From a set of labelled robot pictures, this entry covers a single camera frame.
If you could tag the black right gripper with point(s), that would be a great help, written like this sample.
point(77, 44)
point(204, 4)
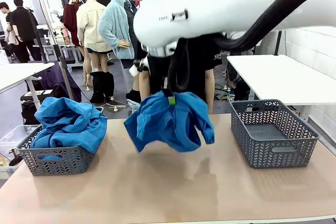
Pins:
point(160, 72)

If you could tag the person's right forearm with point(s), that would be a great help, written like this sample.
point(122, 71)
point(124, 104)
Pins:
point(144, 85)

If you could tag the person's left forearm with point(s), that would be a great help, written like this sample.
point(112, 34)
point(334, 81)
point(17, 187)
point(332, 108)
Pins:
point(209, 90)

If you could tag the crumpled blue jeans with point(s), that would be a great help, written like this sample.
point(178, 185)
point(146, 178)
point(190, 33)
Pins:
point(134, 106)

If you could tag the person in black t-shirt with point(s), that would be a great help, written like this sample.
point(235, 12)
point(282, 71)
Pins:
point(204, 61)

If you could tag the black fuzzy boot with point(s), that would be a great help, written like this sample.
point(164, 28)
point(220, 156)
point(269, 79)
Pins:
point(108, 85)
point(96, 87)

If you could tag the mannequin in grey vest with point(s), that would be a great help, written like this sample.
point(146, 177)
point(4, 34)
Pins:
point(131, 24)

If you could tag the mannequin in pale blue fleece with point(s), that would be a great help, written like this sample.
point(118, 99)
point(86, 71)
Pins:
point(115, 24)

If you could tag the grey plastic lattice basket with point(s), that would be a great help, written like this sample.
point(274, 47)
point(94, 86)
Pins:
point(265, 132)
point(60, 166)

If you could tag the purple cloth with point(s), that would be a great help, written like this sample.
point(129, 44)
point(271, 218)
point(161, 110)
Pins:
point(71, 87)

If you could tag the white table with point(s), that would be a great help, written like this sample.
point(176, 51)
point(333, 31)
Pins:
point(21, 72)
point(275, 77)

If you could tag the mannequin in cream jacket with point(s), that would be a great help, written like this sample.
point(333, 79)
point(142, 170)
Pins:
point(92, 24)

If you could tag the slanted metal pole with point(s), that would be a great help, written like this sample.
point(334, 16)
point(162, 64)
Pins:
point(63, 66)

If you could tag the black tripod stand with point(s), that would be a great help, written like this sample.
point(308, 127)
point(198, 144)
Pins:
point(277, 43)

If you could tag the mannequin in maroon sweater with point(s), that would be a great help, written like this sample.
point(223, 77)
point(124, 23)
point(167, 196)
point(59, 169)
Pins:
point(71, 16)

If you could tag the black bag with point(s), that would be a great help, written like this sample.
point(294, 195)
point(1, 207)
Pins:
point(27, 111)

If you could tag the clear plastic storage box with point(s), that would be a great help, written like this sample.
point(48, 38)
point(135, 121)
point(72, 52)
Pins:
point(15, 134)

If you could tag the bystander in black shirt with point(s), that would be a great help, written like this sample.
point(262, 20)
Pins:
point(23, 22)

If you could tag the bystander with black hair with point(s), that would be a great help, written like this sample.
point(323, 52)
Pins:
point(6, 19)

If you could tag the mannequin base plate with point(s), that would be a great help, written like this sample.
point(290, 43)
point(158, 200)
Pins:
point(115, 107)

